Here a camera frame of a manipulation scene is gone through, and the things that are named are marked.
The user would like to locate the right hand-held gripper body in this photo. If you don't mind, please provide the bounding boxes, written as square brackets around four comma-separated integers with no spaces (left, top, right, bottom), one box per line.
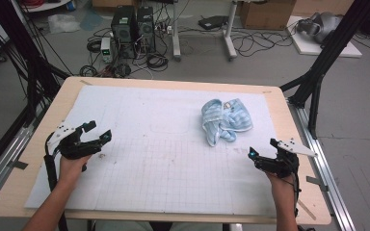
[254,138,319,179]

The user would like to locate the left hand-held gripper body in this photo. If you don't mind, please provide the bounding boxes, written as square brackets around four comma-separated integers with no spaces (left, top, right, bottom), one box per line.
[46,122,104,161]

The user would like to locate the person's right hand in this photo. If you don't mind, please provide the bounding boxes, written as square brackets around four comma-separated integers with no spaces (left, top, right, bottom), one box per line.
[264,169,298,193]

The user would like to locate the person's left hand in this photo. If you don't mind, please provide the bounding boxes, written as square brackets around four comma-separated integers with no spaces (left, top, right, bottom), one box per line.
[58,153,93,185]

